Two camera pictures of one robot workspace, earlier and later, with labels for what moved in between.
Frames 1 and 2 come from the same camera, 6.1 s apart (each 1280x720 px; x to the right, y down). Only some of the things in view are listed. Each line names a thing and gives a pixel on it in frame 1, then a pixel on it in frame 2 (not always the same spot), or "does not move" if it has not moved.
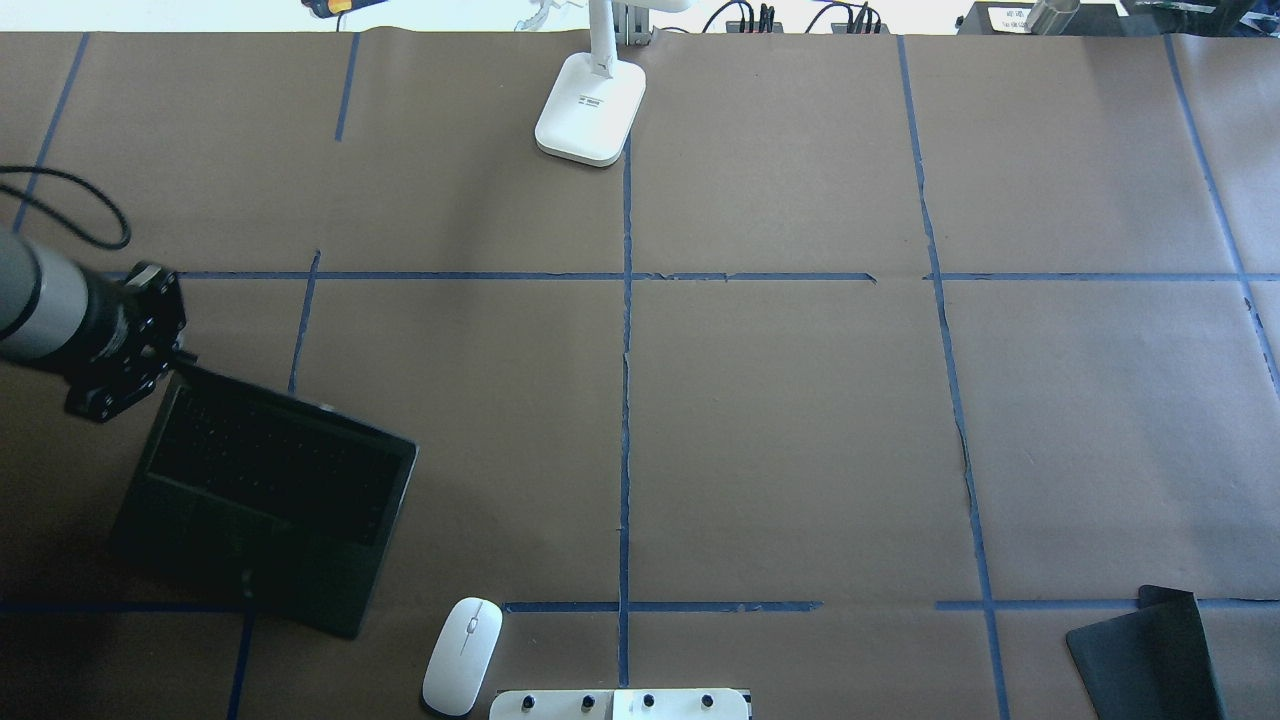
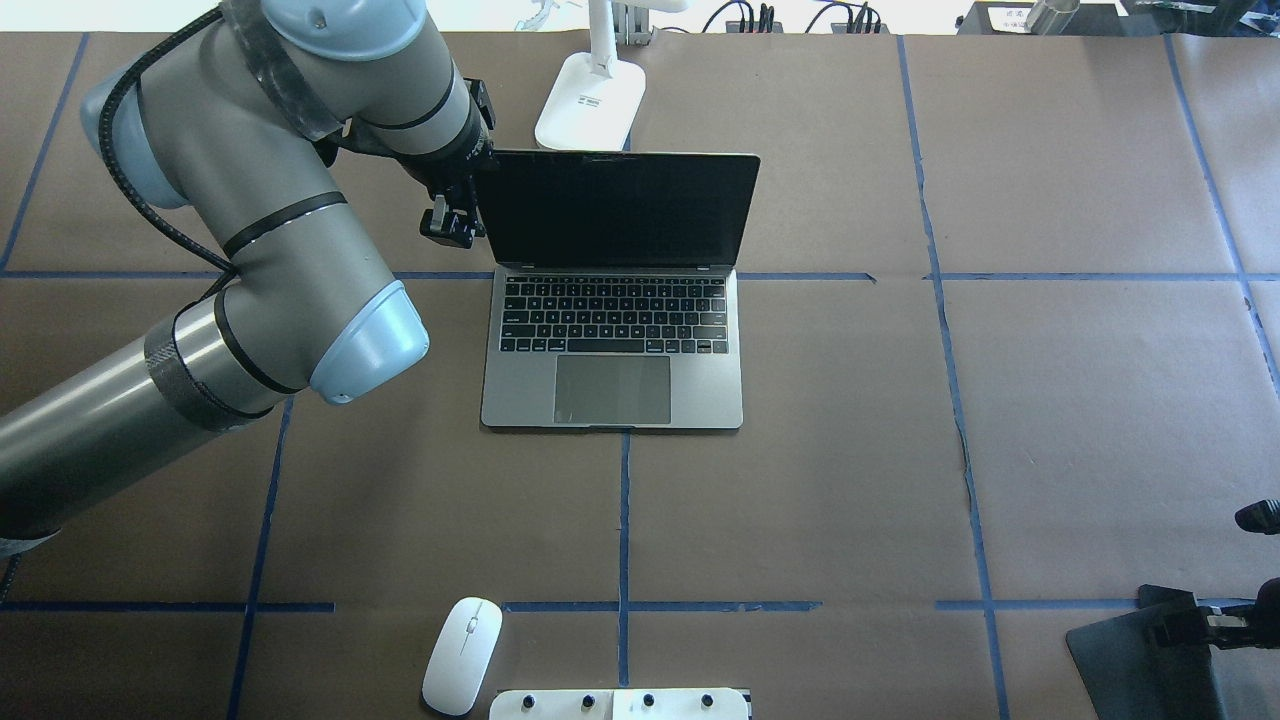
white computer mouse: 461,657 does not move
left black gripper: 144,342 → 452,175
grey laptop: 264,502 → 615,302
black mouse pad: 1152,662 does not move
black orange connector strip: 860,21 does not move
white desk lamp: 594,100 does not move
